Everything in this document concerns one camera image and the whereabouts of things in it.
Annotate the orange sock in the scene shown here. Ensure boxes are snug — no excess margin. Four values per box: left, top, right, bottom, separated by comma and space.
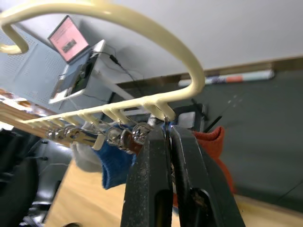
173, 126, 238, 209

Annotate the white side table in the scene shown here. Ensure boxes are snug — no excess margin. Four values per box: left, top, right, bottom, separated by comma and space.
48, 47, 152, 116

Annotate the cream clip hanger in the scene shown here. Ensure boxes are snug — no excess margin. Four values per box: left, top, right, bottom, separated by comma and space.
0, 0, 205, 131

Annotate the blue sock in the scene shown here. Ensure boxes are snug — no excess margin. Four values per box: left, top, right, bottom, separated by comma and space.
93, 122, 137, 190

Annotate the rolled paper poster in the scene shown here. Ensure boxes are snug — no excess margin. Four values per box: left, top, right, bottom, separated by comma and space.
178, 70, 275, 87

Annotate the white sock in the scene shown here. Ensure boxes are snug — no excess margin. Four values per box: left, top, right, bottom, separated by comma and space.
70, 122, 103, 173

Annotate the laptop with pink screen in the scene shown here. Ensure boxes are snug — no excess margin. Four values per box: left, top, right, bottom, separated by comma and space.
47, 15, 106, 96

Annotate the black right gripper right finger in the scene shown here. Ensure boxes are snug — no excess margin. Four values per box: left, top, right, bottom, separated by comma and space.
170, 125, 246, 227

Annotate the black power cable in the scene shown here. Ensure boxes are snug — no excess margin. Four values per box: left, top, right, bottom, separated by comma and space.
91, 51, 152, 83

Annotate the black office chair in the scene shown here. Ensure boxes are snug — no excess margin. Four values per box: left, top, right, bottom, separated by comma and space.
0, 129, 71, 227

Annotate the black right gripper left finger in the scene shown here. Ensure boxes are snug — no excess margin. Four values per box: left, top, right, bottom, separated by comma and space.
120, 128, 174, 227

